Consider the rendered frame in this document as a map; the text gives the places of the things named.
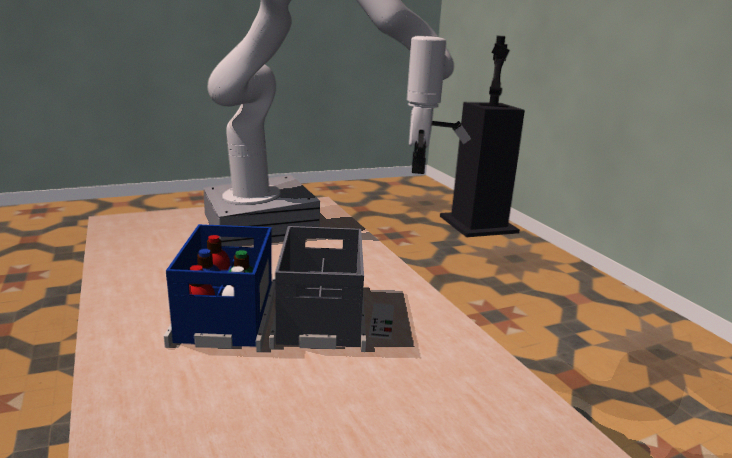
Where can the blue plastic crate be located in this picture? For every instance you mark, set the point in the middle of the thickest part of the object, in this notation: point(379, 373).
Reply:
point(239, 315)

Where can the green bottle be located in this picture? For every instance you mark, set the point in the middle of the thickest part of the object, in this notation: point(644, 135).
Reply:
point(241, 259)

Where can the white bottle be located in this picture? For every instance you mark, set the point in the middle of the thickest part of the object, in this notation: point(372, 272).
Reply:
point(228, 290)

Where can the blue bottle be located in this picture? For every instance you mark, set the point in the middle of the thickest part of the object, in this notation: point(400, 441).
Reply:
point(205, 259)

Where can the red bottle with pink label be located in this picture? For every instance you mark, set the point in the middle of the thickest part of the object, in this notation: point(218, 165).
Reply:
point(200, 289)

